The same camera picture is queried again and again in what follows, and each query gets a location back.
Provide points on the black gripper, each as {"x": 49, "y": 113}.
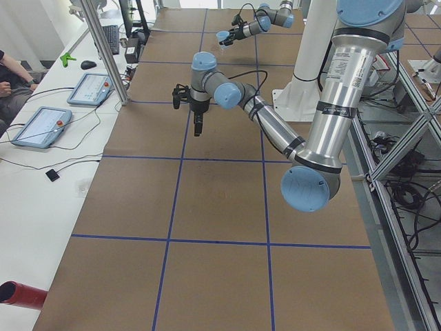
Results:
{"x": 199, "y": 106}
{"x": 233, "y": 36}

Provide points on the light blue plastic cup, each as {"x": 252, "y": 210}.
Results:
{"x": 221, "y": 36}

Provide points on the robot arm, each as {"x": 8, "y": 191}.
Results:
{"x": 263, "y": 19}
{"x": 363, "y": 30}

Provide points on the black box on desk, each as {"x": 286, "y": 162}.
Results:
{"x": 133, "y": 50}

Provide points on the black monitor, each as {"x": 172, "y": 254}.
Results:
{"x": 134, "y": 29}

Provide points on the upper teach pendant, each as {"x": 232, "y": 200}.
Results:
{"x": 91, "y": 90}

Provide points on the teach pendant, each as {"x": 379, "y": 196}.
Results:
{"x": 91, "y": 90}
{"x": 43, "y": 128}

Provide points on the black keyboard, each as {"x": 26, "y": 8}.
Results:
{"x": 111, "y": 33}

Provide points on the black computer mouse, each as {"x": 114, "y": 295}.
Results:
{"x": 86, "y": 65}

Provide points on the green plastic tool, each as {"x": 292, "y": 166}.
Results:
{"x": 66, "y": 58}

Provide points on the lower teach pendant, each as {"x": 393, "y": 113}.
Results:
{"x": 43, "y": 128}

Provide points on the small black square device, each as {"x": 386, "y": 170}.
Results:
{"x": 52, "y": 175}

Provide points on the seated person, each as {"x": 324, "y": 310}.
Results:
{"x": 17, "y": 85}

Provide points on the red fire extinguisher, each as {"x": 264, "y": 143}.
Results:
{"x": 21, "y": 295}

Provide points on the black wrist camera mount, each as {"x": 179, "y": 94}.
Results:
{"x": 238, "y": 21}

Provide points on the white pedestal base plate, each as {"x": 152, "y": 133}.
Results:
{"x": 297, "y": 101}

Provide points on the white pedestal column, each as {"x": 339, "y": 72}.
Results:
{"x": 320, "y": 19}

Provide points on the aluminium frame post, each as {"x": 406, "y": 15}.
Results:
{"x": 98, "y": 36}

